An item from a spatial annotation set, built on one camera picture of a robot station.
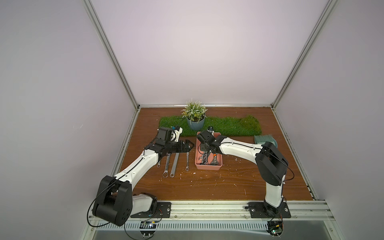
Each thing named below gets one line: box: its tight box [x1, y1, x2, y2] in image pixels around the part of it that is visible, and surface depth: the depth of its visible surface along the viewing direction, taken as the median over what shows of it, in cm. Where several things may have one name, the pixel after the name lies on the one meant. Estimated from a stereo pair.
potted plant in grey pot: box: [180, 98, 208, 131], surface depth 97 cm
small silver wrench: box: [185, 152, 190, 172], surface depth 92 cm
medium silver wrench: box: [162, 153, 171, 178], surface depth 89 cm
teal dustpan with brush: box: [254, 134, 278, 148], surface depth 101 cm
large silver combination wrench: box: [170, 152, 180, 178], surface depth 89 cm
